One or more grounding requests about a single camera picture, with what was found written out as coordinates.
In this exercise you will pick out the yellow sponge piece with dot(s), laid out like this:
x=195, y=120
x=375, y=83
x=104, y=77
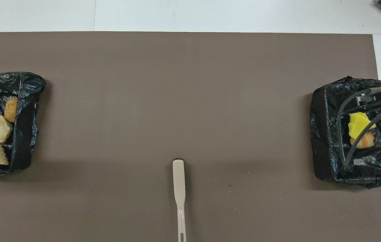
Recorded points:
x=358, y=129
x=358, y=116

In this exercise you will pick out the brown fried nugget toy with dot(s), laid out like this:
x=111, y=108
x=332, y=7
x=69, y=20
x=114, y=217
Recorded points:
x=10, y=109

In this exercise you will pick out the black bag lined bin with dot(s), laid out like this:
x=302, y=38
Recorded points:
x=324, y=151
x=26, y=134

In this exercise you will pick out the brown table mat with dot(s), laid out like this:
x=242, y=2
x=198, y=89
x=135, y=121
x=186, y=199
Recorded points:
x=190, y=101

